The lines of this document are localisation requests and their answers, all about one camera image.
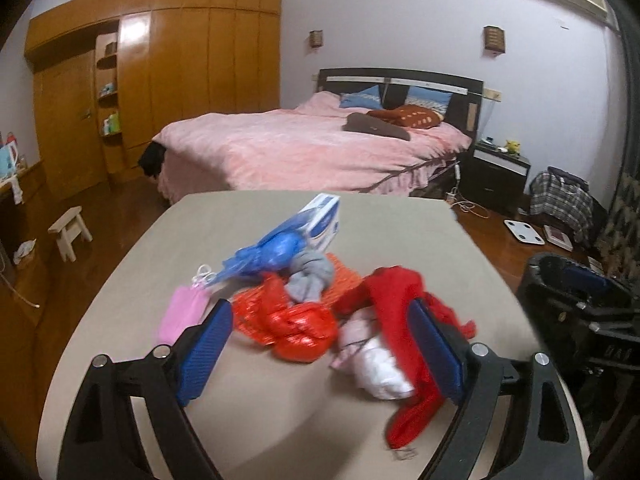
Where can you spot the blue and white cardboard box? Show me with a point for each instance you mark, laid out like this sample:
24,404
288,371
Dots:
322,220

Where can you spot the black clothing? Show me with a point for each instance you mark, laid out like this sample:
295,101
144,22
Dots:
152,160

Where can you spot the wooden wardrobe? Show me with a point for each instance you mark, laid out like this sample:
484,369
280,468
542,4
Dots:
200,60

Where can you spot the red patterned pillow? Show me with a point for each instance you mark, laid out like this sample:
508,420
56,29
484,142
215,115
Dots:
410,116

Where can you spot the white plastic bag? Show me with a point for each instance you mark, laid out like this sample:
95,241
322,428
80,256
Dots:
380,370

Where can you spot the patterned curtain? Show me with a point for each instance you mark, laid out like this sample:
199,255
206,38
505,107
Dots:
620,220

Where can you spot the red and white book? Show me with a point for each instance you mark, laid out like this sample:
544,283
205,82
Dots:
559,237

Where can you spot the blue plastic bag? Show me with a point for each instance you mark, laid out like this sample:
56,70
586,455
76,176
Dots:
270,255

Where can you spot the grey cloth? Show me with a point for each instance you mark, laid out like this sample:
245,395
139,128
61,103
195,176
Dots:
312,272

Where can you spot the black trash bin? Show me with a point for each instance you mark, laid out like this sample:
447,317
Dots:
532,285

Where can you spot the orange foam net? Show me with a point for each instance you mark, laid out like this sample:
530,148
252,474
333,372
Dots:
345,272

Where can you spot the wall outlet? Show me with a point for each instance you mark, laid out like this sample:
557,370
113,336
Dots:
492,94

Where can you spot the plain blue pillow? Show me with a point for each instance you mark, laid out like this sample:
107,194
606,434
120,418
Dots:
362,97

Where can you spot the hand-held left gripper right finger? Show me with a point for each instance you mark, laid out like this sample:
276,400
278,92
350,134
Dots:
436,355

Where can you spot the white tissue pack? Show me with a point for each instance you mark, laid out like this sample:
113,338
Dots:
24,252

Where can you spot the pink face mask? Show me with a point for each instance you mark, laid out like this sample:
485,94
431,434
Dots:
180,310

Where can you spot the dark wooden bed frame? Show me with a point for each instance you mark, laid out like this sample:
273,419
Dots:
465,95

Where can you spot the brown wall lamp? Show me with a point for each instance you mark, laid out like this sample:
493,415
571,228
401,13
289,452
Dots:
494,39
316,39

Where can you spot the white power strip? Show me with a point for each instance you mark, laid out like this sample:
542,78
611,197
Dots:
452,196

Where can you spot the white wooden stool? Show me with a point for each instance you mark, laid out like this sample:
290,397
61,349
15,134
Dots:
70,225

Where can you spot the dark nightstand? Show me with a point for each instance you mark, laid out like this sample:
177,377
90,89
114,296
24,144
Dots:
492,185

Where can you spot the wooden side cabinet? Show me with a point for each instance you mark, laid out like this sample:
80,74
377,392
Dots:
20,220

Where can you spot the red plastic bag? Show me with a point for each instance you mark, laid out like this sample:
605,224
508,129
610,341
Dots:
295,325

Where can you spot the white bathroom scale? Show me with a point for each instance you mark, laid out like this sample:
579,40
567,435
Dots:
522,232

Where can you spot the bed with pink cover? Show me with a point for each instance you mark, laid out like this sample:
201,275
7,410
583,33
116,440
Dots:
280,150

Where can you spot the red cloth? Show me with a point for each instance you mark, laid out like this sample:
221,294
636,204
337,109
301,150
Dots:
395,300

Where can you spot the plaid bag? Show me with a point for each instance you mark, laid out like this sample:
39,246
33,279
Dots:
560,200

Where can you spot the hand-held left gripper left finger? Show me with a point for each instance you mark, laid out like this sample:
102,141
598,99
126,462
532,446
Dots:
205,350

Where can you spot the yellow toy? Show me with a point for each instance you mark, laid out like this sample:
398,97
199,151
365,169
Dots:
512,146

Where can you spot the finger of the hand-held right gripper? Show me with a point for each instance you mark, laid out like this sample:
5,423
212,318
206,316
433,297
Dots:
585,280

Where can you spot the brown pillow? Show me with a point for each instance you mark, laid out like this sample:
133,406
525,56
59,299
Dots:
372,125

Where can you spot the striped blue pillow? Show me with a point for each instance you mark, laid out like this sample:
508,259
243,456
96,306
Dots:
430,100

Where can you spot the green bottles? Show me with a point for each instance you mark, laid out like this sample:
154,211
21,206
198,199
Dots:
112,124

